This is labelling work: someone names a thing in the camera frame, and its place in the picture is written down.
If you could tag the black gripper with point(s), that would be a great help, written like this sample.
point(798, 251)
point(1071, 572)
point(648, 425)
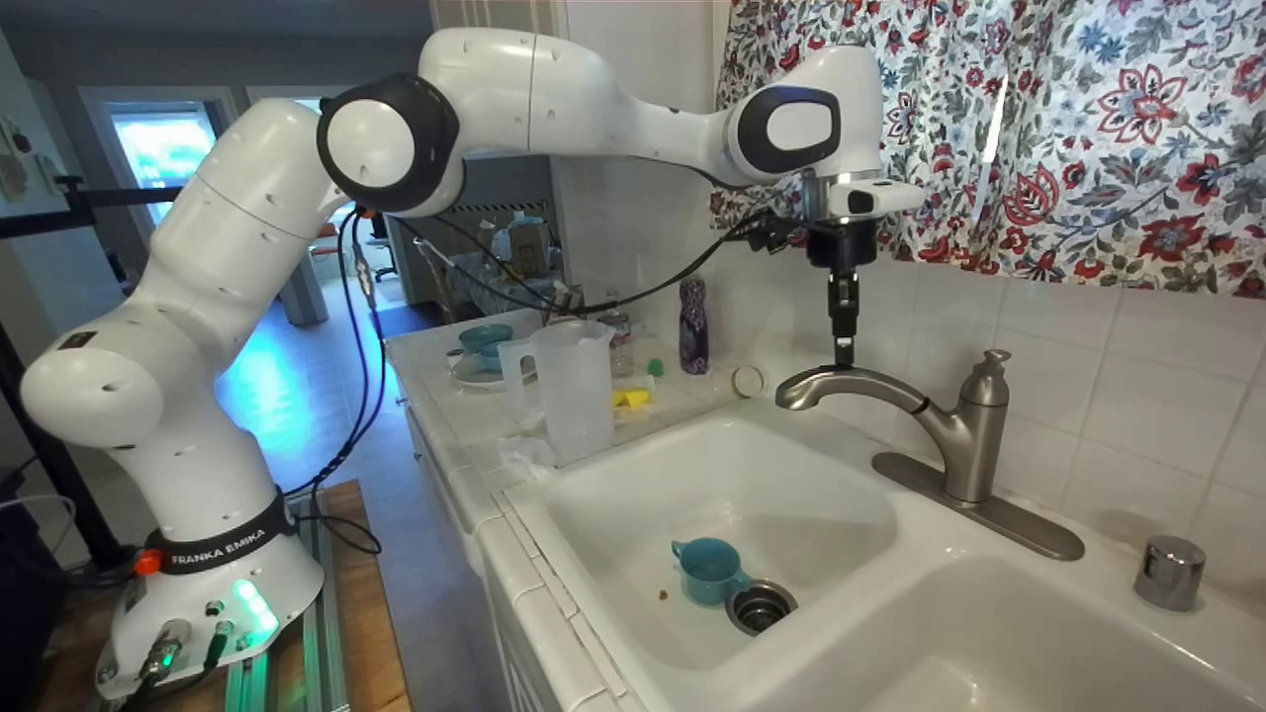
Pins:
point(843, 251)

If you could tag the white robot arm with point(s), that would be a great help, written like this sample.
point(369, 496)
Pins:
point(222, 572)

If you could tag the brushed steel tap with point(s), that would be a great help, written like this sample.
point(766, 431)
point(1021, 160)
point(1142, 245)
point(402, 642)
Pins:
point(966, 441)

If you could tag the purple spray bottle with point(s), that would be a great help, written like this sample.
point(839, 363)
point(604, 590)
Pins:
point(695, 327)

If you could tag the roll of tape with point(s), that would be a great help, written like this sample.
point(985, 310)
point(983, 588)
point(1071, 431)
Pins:
point(745, 380)

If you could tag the yellow small label item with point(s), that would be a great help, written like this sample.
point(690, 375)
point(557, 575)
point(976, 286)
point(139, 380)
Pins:
point(631, 398)

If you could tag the floral red curtain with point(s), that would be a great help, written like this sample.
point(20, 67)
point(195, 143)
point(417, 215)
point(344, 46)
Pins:
point(1056, 139)

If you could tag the translucent white plastic pitcher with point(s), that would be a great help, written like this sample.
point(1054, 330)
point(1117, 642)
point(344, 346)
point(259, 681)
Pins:
point(561, 377)

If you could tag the white double basin sink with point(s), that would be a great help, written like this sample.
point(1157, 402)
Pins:
point(900, 604)

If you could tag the teal plastic cup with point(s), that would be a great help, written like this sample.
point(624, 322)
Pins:
point(711, 569)

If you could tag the steel drain right basin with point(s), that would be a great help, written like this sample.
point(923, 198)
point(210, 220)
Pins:
point(758, 608)

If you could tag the teal bowl on counter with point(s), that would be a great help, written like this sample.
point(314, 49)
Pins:
point(478, 356)

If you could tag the chrome soap dispenser cap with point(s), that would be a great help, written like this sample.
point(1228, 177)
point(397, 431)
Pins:
point(1173, 572)

